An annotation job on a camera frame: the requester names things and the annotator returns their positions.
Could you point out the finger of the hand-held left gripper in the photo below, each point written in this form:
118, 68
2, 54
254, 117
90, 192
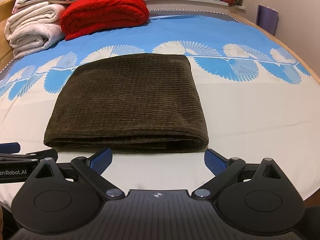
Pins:
10, 147
47, 153

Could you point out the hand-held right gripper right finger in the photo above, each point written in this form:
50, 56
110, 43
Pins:
215, 161

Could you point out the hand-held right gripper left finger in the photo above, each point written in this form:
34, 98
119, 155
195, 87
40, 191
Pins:
102, 161

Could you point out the blue white printed bed sheet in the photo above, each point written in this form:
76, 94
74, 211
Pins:
250, 105

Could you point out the cream folded blanket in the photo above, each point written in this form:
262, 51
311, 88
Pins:
32, 17

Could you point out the red folded blanket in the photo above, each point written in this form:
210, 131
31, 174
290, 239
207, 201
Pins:
105, 12

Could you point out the grey mattress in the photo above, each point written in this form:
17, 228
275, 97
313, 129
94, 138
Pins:
187, 12

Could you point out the white window sill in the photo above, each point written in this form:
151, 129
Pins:
175, 1

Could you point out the wooden bed frame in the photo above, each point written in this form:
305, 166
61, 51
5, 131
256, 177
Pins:
287, 40

